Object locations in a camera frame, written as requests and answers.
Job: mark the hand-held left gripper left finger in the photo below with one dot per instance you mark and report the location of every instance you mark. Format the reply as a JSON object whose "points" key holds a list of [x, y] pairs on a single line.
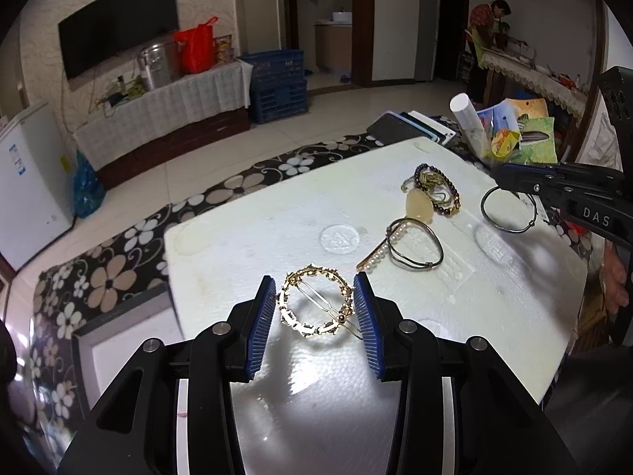
{"points": [[259, 329]]}

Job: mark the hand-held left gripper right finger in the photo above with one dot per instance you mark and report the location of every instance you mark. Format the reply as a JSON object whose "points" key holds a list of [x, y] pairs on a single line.
{"points": [[368, 329]]}

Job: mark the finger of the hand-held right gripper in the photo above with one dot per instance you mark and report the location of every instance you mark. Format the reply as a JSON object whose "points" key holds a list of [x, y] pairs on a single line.
{"points": [[529, 168], [519, 185]]}

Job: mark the gold round hair clip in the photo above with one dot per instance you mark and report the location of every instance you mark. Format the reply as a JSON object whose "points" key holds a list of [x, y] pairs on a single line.
{"points": [[296, 320]]}

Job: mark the silver metal bangle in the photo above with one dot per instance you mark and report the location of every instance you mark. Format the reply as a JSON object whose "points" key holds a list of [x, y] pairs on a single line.
{"points": [[512, 229]]}

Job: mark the person's right hand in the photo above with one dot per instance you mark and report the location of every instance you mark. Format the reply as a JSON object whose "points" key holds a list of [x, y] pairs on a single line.
{"points": [[620, 277]]}

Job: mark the colourful picture packets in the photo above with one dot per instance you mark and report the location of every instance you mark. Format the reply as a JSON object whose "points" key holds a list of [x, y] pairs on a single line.
{"points": [[531, 131]]}

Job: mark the white paper roll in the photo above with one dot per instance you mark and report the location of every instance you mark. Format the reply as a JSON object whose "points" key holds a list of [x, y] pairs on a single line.
{"points": [[470, 121]]}

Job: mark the pearl hair clip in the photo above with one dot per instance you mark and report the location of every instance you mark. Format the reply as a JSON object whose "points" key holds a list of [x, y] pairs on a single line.
{"points": [[380, 253]]}

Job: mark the table with lace cloth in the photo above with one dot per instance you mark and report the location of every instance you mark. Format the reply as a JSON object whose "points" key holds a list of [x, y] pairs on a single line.
{"points": [[529, 76]]}

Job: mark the white foam board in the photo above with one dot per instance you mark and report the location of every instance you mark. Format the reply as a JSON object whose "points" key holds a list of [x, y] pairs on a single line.
{"points": [[277, 237]]}

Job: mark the pale yellow stone pendant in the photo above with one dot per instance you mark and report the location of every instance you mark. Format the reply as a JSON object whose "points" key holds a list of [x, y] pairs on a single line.
{"points": [[420, 208]]}

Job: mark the white flat tablet stack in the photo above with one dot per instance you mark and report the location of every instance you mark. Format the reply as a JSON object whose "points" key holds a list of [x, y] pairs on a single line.
{"points": [[432, 128]]}

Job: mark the white framed panel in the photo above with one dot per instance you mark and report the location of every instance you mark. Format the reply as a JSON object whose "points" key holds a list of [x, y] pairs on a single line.
{"points": [[128, 356]]}

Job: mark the dark flat tablet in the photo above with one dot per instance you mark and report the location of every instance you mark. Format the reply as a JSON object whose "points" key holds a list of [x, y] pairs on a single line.
{"points": [[393, 129]]}

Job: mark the tall grey refrigerator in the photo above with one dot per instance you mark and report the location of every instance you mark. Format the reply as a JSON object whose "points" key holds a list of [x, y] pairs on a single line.
{"points": [[426, 29]]}

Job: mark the dark wooden television cabinet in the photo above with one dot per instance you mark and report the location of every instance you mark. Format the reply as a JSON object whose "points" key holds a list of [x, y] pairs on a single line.
{"points": [[163, 146]]}

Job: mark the blue plastic bag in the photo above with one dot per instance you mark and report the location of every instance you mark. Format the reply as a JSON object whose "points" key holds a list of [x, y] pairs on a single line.
{"points": [[88, 190]]}

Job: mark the wooden kitchen counter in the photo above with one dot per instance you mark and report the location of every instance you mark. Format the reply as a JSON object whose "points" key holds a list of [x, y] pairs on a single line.
{"points": [[332, 47]]}

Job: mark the cabinet with white cloth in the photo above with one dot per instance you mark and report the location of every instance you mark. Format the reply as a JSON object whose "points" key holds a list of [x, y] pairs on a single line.
{"points": [[163, 104]]}

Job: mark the blue plastic crate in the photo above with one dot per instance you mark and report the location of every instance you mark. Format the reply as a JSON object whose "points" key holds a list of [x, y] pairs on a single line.
{"points": [[272, 67]]}

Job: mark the small white fridge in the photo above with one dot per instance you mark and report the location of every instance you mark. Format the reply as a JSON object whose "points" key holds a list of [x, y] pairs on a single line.
{"points": [[29, 183]]}

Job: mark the large metal pot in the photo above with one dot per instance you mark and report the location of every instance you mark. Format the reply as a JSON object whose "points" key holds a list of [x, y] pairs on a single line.
{"points": [[156, 67]]}

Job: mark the red plastic bag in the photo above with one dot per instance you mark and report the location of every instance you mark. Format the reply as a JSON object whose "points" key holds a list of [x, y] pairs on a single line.
{"points": [[195, 49]]}

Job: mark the black wall television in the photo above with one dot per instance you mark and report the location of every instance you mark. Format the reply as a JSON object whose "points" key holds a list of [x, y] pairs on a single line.
{"points": [[118, 24]]}

